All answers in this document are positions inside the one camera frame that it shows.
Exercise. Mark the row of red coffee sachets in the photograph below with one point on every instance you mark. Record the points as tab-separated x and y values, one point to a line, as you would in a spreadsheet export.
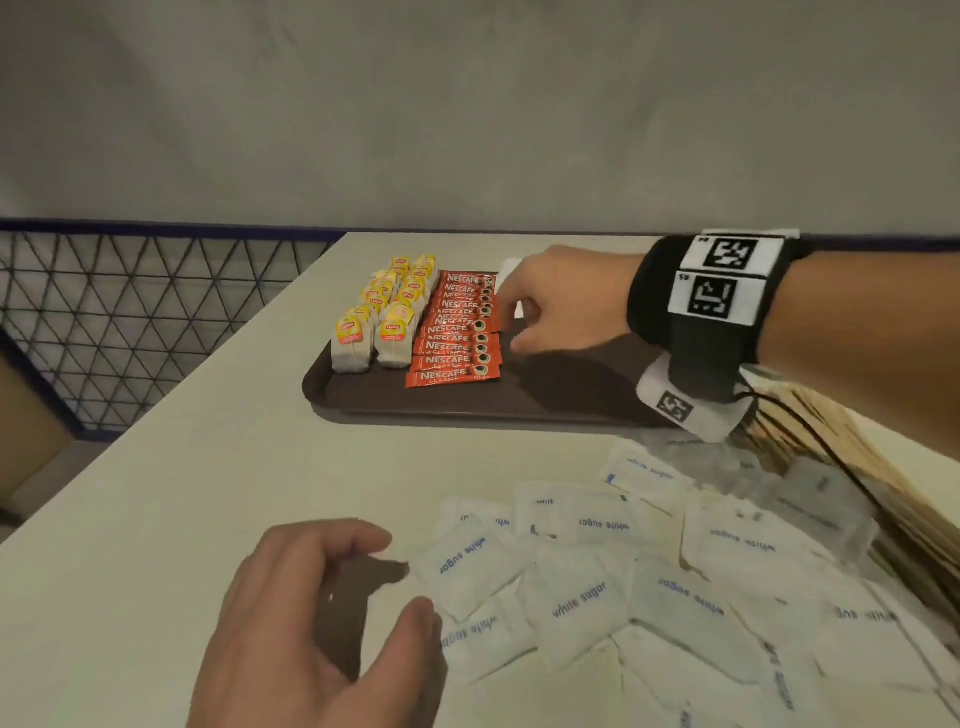
450	352

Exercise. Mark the person's right hand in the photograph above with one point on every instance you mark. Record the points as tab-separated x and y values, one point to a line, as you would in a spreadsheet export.
585	300

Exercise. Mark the dark brown tray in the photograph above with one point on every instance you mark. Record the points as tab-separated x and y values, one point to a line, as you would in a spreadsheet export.
525	397

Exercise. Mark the stack of white sugar packets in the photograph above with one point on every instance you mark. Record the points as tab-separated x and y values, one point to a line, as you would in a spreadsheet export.
508	268

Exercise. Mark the row of tea bags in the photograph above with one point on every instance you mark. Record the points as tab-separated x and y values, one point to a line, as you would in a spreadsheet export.
349	356
392	352

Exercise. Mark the black right wrist band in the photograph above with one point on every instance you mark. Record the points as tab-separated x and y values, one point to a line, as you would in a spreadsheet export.
705	360

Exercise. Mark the person's left hand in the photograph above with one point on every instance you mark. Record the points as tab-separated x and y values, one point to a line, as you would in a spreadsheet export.
277	637

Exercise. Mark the pile of white sugar packets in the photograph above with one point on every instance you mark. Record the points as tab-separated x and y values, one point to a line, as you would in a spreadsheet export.
585	607

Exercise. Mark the pile of wooden stir sticks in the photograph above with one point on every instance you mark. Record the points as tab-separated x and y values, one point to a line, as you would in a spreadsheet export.
915	517

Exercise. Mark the light wooden cabinet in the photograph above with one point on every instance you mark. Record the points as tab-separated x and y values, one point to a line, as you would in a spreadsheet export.
30	435

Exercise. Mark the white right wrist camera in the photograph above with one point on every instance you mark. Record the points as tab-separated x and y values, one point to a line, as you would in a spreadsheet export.
675	409

